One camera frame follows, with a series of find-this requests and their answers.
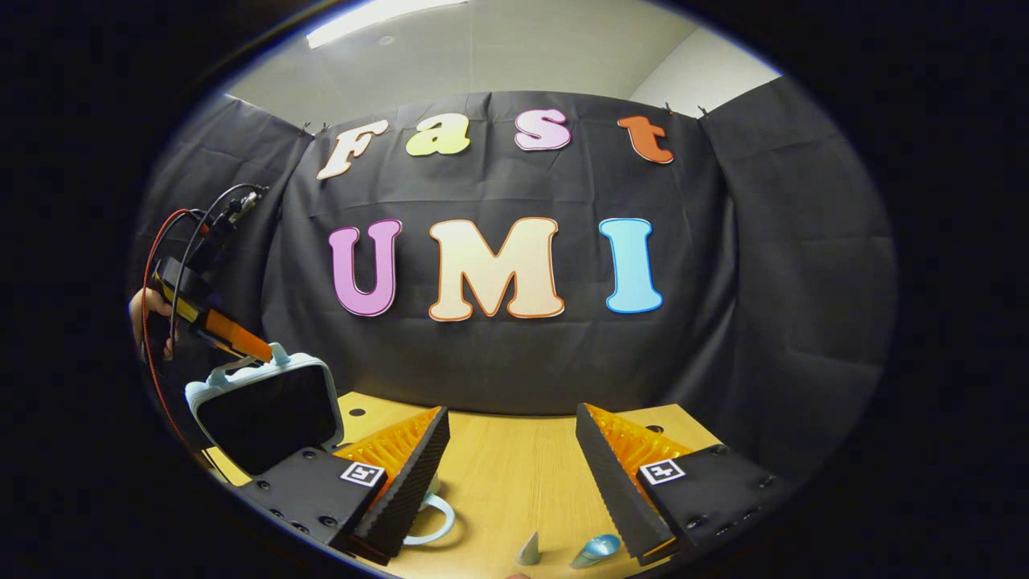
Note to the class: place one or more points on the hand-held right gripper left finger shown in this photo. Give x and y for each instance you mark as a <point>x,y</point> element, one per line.
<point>410,482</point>

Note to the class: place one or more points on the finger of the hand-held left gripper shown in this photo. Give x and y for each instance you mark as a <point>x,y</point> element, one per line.
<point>233,334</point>

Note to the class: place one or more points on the black backdrop cloth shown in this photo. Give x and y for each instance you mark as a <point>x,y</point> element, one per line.
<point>482,185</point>

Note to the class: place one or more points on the blue cap silver bottle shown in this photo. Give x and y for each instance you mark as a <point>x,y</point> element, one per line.
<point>599,549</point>

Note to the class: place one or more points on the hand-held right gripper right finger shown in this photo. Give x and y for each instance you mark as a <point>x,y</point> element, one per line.
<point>615,490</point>

